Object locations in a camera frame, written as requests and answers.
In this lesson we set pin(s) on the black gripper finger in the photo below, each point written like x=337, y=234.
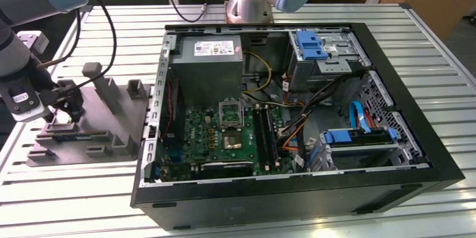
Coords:
x=52, y=112
x=73, y=101

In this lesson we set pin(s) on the CPU socket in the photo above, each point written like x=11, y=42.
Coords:
x=233, y=141

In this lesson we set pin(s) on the RAM stick with blue label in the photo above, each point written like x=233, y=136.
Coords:
x=71, y=138

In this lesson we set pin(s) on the grey parts rack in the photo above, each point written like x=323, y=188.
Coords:
x=96, y=126

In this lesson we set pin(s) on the blue port connector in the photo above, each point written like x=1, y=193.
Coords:
x=156, y=173

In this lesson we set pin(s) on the green motherboard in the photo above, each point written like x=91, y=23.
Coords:
x=200, y=121

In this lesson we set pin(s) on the grey power supply unit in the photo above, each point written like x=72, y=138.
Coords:
x=208, y=76

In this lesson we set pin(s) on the black graphics card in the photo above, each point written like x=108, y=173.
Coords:
x=224, y=166

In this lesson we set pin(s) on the black RAM slot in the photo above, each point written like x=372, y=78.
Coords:
x=271, y=137
x=261, y=137

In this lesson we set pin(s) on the black PC case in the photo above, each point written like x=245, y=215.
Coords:
x=260, y=201

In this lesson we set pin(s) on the empty blue disk carrier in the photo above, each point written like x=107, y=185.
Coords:
x=308, y=45

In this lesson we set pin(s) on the metal disk bay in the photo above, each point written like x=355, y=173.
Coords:
x=335, y=66
x=363, y=146

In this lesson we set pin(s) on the hard disk in blue carrier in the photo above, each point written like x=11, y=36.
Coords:
x=337, y=137

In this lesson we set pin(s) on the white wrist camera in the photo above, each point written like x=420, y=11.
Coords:
x=28, y=114

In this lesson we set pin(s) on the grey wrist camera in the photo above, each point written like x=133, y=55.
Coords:
x=35, y=41

